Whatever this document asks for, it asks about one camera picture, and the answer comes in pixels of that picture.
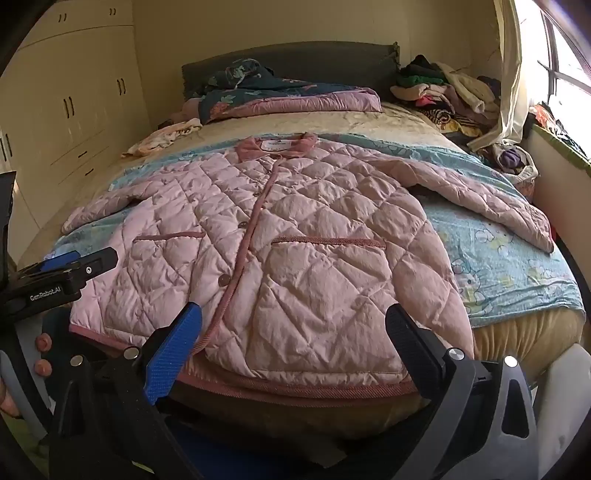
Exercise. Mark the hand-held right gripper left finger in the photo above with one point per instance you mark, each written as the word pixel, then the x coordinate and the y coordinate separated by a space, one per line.
pixel 176 351

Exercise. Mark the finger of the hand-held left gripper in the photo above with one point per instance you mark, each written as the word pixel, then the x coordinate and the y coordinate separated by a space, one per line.
pixel 92 266

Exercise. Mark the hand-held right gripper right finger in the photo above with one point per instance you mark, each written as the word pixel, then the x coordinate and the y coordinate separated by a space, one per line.
pixel 410 344

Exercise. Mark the pink quilted jacket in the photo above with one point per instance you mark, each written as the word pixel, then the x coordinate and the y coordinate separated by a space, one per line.
pixel 295 240

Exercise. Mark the bag of clothes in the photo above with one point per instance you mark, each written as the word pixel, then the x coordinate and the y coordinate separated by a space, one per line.
pixel 513 161

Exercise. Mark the pile of mixed clothes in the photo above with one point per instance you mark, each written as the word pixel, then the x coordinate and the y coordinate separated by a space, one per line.
pixel 448 94

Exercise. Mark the person's left hand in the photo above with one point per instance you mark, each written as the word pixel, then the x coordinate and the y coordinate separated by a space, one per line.
pixel 43 342

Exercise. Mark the light blue cartoon blanket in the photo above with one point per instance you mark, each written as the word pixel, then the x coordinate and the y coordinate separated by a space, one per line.
pixel 498 258

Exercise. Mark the small floral cloth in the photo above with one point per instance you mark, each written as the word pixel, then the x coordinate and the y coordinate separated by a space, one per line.
pixel 162 134

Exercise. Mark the cream wardrobe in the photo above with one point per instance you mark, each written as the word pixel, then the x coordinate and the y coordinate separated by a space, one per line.
pixel 69 106

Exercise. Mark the bed with beige bedspread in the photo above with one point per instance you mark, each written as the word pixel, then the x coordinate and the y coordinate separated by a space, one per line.
pixel 406 122

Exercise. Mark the dark floral folded quilt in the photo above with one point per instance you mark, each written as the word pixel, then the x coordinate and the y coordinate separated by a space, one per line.
pixel 277 90

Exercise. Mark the clutter on windowsill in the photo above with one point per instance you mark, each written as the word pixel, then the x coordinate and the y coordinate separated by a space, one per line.
pixel 556 127

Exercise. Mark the cream curtain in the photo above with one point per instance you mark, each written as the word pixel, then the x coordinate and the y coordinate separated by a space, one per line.
pixel 508 78

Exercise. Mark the grey headboard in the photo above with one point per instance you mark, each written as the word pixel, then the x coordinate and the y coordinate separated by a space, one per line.
pixel 323 62

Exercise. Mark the window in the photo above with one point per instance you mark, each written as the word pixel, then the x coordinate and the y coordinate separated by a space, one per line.
pixel 570 55

